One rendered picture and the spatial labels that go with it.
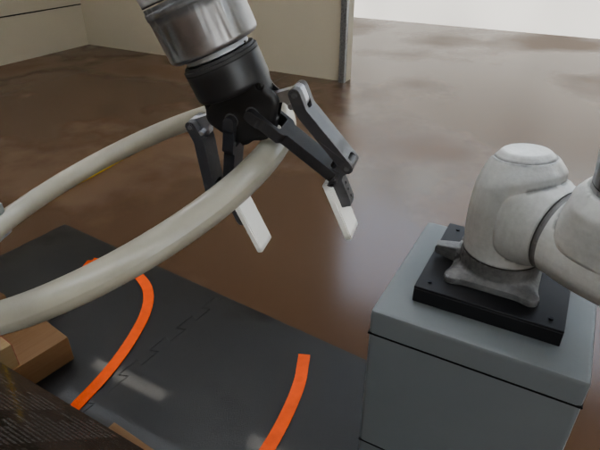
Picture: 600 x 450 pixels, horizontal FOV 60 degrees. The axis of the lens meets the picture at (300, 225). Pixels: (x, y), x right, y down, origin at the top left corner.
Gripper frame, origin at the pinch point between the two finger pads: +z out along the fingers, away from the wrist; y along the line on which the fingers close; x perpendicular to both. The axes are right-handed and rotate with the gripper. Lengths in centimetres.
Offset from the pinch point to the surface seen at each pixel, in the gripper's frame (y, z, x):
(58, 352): 148, 63, -44
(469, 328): -5, 47, -30
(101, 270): 7.5, -10.0, 18.8
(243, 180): -0.7, -9.7, 6.7
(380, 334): 12, 45, -28
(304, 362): 73, 105, -74
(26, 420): 63, 25, 10
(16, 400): 71, 25, 6
